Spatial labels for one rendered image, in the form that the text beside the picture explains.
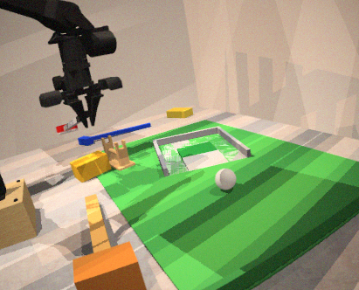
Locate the blue putter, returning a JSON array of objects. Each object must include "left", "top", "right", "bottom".
[{"left": 78, "top": 123, "right": 151, "bottom": 146}]

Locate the green putting mat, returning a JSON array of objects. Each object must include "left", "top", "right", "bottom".
[{"left": 97, "top": 120, "right": 359, "bottom": 290}]

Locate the white golf ball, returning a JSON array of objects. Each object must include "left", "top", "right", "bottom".
[{"left": 215, "top": 169, "right": 236, "bottom": 190}]

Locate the red putter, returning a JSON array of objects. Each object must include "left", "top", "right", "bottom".
[{"left": 56, "top": 110, "right": 91, "bottom": 135}]

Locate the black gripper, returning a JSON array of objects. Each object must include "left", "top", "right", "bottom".
[{"left": 39, "top": 59, "right": 122, "bottom": 128}]

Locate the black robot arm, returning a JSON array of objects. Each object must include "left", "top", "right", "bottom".
[{"left": 0, "top": 0, "right": 117, "bottom": 91}]

